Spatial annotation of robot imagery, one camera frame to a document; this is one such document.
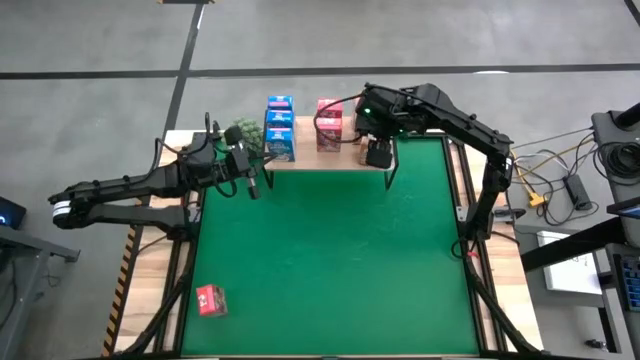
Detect wooden shelf with black frame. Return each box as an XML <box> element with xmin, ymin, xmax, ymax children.
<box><xmin>262</xmin><ymin>115</ymin><xmax>401</xmax><ymax>192</ymax></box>

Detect yellow black hazard tape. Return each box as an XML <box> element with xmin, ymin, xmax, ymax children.
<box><xmin>102</xmin><ymin>224</ymin><xmax>140</xmax><ymax>357</ymax></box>

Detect blue Rice Krispies cereal box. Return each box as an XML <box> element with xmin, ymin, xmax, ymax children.
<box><xmin>266</xmin><ymin>95</ymin><xmax>295</xmax><ymax>112</ymax></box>
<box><xmin>264</xmin><ymin>126</ymin><xmax>297</xmax><ymax>163</ymax></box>
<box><xmin>265</xmin><ymin>109</ymin><xmax>296</xmax><ymax>130</ymax></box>

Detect blue lit keyboard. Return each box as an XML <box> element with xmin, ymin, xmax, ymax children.
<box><xmin>619</xmin><ymin>252</ymin><xmax>640</xmax><ymax>312</ymax></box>

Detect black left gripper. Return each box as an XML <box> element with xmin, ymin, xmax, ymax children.
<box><xmin>209</xmin><ymin>124</ymin><xmax>262</xmax><ymax>201</ymax></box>

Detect white board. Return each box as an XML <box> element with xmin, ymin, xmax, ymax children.
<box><xmin>536</xmin><ymin>229</ymin><xmax>605</xmax><ymax>296</ymax></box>

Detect black desk beam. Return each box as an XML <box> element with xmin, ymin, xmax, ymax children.
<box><xmin>519</xmin><ymin>197</ymin><xmax>640</xmax><ymax>274</ymax></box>

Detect green potted artificial plant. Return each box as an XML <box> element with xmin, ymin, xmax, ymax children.
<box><xmin>230</xmin><ymin>117</ymin><xmax>265</xmax><ymax>154</ymax></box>

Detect black electronic device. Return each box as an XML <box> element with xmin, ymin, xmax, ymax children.
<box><xmin>0</xmin><ymin>195</ymin><xmax>27</xmax><ymax>231</ymax></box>

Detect black power adapter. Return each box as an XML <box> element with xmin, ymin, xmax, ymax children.
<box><xmin>563</xmin><ymin>173</ymin><xmax>594</xmax><ymax>211</ymax></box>

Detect black stand with coiled cable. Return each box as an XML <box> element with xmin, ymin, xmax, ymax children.
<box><xmin>591</xmin><ymin>102</ymin><xmax>640</xmax><ymax>201</ymax></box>

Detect green table mat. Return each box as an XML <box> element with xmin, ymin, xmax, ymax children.
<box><xmin>180</xmin><ymin>137</ymin><xmax>480</xmax><ymax>357</ymax></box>

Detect black aluminium table frame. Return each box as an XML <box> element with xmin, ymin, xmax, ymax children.
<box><xmin>102</xmin><ymin>130</ymin><xmax>546</xmax><ymax>360</ymax></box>

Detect red Froot Loops cereal box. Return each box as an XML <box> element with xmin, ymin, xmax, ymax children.
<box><xmin>316</xmin><ymin>97</ymin><xmax>345</xmax><ymax>120</ymax></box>
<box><xmin>195</xmin><ymin>283</ymin><xmax>229</xmax><ymax>318</ymax></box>
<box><xmin>315</xmin><ymin>117</ymin><xmax>344</xmax><ymax>153</ymax></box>

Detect grey desk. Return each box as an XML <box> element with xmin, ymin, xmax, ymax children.
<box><xmin>0</xmin><ymin>224</ymin><xmax>81</xmax><ymax>360</ymax></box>

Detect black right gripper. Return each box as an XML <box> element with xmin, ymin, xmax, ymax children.
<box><xmin>354</xmin><ymin>83</ymin><xmax>409</xmax><ymax>171</ymax></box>

